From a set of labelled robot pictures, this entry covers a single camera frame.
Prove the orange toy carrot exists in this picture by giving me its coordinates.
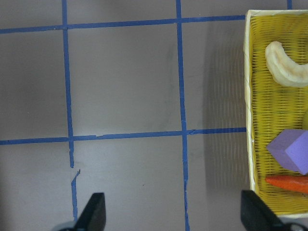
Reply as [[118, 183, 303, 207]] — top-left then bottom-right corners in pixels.
[[265, 175, 308, 194]]

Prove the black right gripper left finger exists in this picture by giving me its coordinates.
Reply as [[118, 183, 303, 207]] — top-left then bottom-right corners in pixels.
[[74, 192, 106, 231]]

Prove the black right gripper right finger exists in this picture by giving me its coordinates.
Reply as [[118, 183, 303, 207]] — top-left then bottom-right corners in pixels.
[[241, 190, 284, 231]]

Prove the yellow woven basket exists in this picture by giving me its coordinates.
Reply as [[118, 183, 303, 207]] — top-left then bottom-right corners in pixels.
[[244, 10, 308, 218]]

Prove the cream croissant toy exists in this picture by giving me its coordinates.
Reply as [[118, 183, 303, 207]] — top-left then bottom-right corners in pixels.
[[265, 41, 308, 88]]

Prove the purple foam cube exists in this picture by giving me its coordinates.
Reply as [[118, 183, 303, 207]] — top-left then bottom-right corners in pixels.
[[266, 129, 308, 175]]

